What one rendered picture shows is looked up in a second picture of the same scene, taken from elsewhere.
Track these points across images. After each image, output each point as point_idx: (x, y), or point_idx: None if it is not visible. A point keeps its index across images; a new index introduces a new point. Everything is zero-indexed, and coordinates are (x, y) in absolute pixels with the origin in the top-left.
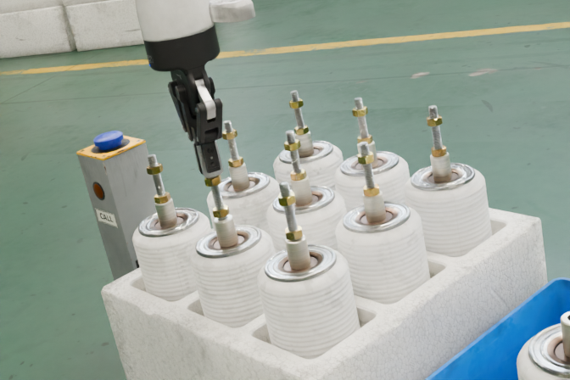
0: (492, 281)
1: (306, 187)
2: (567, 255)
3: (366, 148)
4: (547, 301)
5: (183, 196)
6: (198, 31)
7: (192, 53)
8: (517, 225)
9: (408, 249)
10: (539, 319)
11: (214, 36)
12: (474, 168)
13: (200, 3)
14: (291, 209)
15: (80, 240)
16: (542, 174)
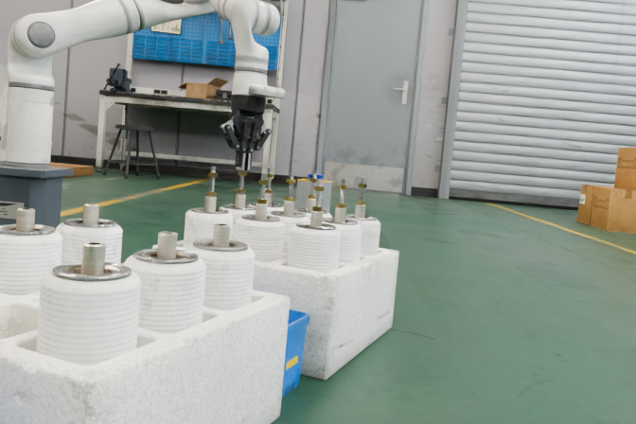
0: (277, 286)
1: (286, 205)
2: (462, 389)
3: (262, 175)
4: (292, 320)
5: (477, 291)
6: (238, 94)
7: (234, 103)
8: (322, 273)
9: (243, 234)
10: None
11: (248, 100)
12: (601, 362)
13: (244, 81)
14: (210, 180)
15: (407, 277)
16: (614, 385)
